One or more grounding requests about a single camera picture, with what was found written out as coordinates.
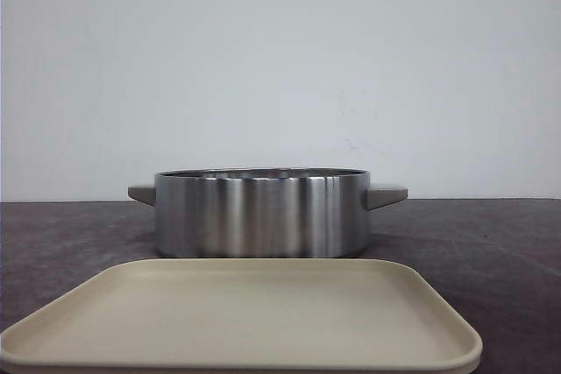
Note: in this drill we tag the stainless steel steamer pot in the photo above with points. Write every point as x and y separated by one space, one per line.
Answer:
264 212

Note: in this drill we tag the cream rectangular tray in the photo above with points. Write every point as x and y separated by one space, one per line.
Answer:
246 316

